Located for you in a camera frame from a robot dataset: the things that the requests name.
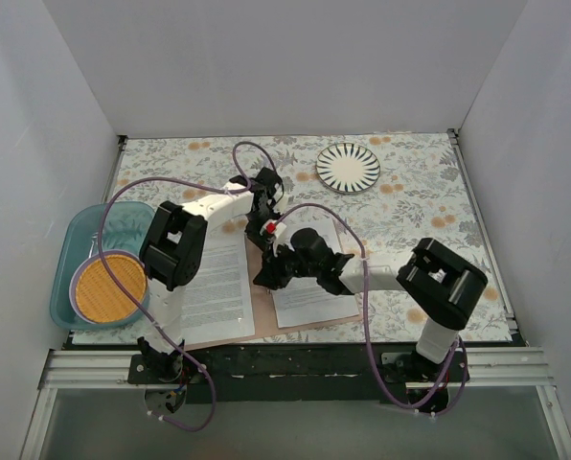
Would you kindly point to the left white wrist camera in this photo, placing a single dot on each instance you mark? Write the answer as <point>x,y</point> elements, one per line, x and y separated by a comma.
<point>279,192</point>

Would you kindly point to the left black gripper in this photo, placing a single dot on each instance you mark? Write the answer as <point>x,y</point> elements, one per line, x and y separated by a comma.
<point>256,225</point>

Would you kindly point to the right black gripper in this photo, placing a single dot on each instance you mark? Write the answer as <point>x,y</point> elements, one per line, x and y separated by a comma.
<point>276,264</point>

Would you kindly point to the printed paper sheet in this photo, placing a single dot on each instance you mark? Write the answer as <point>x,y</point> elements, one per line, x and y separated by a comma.
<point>217,302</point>
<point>303,302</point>

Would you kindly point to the orange woven coaster dish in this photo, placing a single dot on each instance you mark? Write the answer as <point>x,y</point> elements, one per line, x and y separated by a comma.
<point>96,298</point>

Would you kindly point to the pink file folder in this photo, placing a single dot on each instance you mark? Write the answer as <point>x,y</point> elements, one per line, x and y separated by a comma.
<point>262,302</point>

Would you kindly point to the floral tablecloth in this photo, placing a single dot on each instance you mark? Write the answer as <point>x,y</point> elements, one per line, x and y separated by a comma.
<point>420,192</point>

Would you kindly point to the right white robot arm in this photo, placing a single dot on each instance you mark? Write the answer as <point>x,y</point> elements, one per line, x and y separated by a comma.
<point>446,286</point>

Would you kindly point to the white plate blue stripes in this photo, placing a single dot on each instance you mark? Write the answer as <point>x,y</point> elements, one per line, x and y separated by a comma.
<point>347,168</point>

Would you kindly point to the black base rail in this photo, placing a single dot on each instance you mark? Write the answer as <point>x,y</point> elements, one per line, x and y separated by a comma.
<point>291,373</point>

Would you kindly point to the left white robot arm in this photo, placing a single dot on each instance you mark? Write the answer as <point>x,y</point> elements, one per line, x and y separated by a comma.
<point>194,255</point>

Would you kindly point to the teal plastic tray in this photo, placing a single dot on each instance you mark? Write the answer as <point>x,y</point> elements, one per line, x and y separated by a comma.
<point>124,230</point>

